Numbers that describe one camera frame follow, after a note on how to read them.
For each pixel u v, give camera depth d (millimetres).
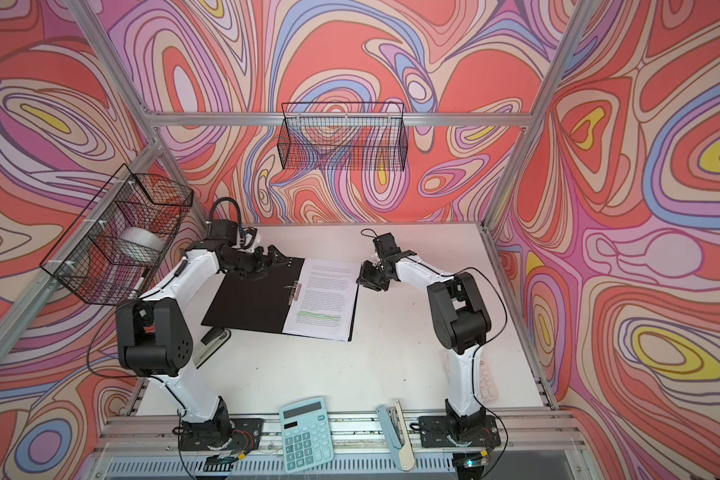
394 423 722
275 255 824
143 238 734
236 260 766
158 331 477
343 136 986
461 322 532
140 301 494
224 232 730
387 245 803
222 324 899
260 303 939
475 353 557
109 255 733
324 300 986
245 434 731
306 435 719
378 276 846
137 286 719
